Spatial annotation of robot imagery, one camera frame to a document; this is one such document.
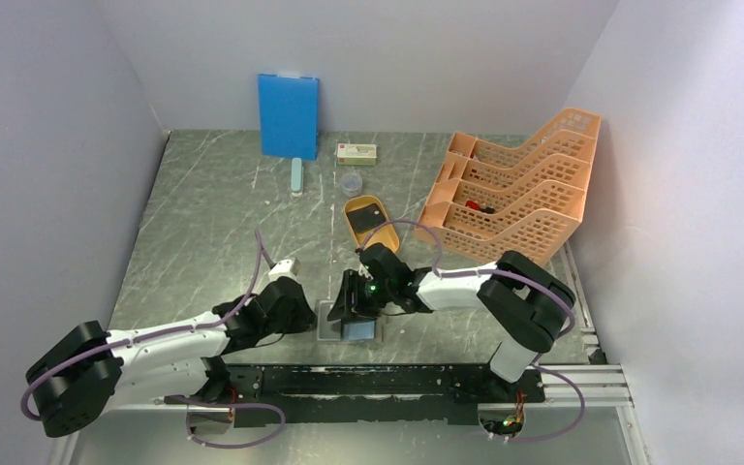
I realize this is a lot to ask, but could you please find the small white red box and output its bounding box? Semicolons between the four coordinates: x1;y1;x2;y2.
335;143;378;166

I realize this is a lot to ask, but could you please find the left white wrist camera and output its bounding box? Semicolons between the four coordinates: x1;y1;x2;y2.
267;258;300;282

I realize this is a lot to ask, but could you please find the blue board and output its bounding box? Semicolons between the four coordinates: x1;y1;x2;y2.
257;74;320;161

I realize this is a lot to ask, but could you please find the beige card holder wallet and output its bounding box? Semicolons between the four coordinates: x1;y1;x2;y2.
315;300;383;344

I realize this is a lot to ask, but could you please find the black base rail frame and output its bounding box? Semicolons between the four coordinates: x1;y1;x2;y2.
188;363;545;425

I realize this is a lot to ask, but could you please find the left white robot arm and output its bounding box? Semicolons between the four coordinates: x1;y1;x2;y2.
22;277;317;438

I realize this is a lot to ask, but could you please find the yellow oval tray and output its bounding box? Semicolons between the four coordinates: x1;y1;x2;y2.
343;195;400;252

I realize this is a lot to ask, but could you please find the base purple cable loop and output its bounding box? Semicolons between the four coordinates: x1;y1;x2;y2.
185;402;287;450

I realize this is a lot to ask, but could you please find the red black item in organizer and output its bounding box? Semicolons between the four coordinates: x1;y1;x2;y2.
465;201;496;214

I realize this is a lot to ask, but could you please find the light blue eraser bar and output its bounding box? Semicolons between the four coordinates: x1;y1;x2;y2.
290;158;303;197

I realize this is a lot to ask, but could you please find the small clear round container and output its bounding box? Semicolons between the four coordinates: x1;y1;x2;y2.
339;171;363;199

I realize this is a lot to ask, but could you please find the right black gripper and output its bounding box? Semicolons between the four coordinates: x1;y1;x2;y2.
326;268;395;325

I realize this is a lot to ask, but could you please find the orange plastic file organizer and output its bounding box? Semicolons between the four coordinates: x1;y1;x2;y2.
414;108;602;265

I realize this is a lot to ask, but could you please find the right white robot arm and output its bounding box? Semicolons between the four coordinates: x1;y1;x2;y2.
325;243;575;401

